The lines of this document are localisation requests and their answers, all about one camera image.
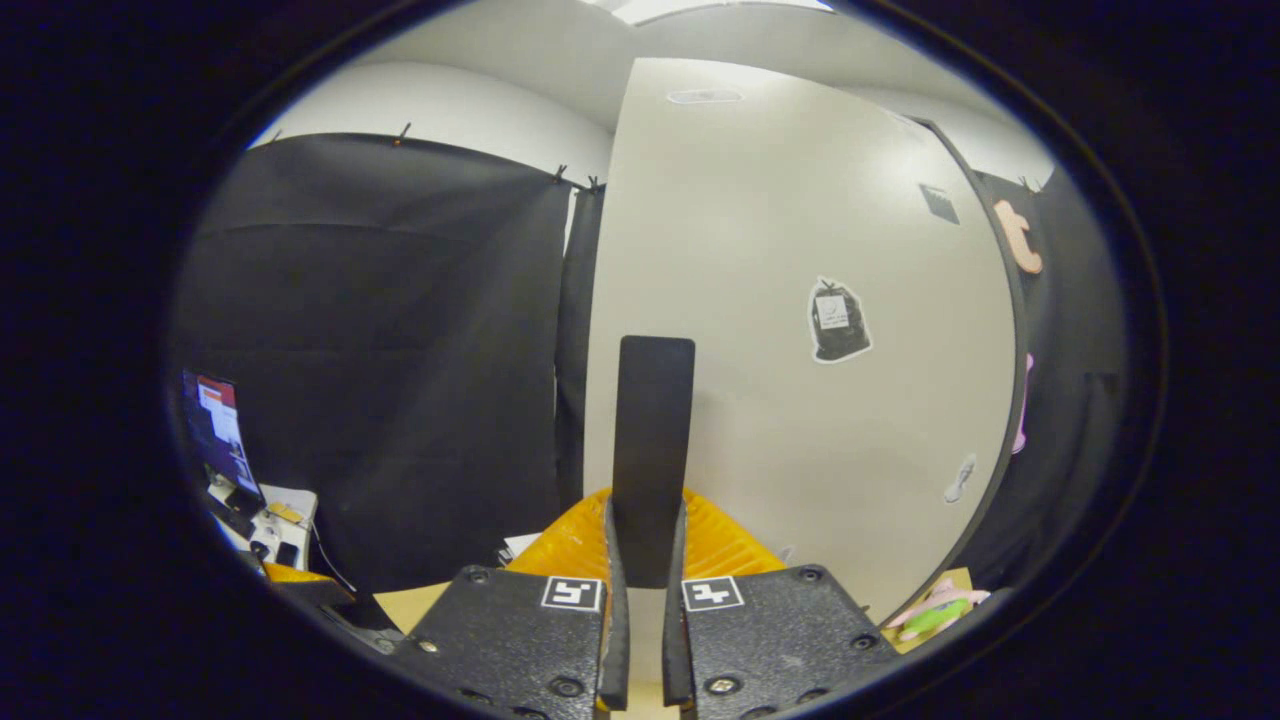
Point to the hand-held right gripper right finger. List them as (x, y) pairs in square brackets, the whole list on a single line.
[(676, 640)]

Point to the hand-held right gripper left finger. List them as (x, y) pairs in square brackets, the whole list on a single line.
[(616, 640)]

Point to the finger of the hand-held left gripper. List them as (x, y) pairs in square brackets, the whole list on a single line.
[(300, 573)]

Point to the ceiling light panel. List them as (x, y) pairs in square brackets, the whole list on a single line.
[(700, 8)]

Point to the white side table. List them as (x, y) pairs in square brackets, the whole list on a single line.
[(290, 510)]

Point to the beige cabinet door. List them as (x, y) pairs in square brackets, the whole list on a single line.
[(780, 420)]

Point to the green and pink plush toy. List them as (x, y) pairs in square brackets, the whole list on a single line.
[(935, 612)]

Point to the computer monitor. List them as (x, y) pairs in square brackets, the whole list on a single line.
[(222, 430)]

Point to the black backdrop cloth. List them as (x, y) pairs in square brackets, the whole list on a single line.
[(380, 350)]

